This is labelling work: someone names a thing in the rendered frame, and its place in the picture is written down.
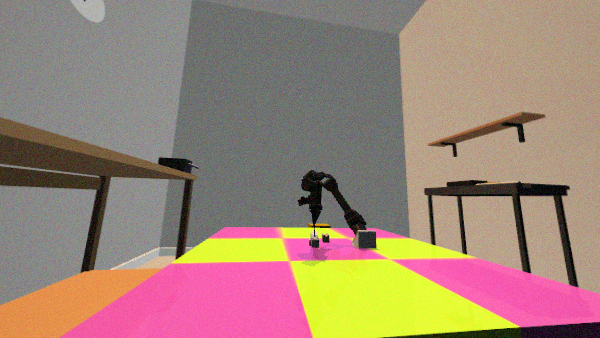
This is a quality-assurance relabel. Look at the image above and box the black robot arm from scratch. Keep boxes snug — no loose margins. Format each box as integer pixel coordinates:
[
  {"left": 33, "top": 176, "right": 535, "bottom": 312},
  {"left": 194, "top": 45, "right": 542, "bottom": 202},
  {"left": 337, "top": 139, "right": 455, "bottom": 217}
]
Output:
[{"left": 298, "top": 170, "right": 367, "bottom": 235}]

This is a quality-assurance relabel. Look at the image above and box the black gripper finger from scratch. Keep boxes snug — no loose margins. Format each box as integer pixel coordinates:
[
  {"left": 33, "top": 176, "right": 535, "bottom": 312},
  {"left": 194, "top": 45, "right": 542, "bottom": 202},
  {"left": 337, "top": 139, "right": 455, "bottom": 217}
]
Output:
[{"left": 309, "top": 210, "right": 321, "bottom": 225}]

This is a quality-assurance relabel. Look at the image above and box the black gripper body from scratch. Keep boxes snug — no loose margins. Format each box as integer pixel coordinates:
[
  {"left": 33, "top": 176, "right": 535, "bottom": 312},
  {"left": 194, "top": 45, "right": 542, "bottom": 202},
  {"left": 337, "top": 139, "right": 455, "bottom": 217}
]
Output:
[{"left": 309, "top": 193, "right": 323, "bottom": 211}]

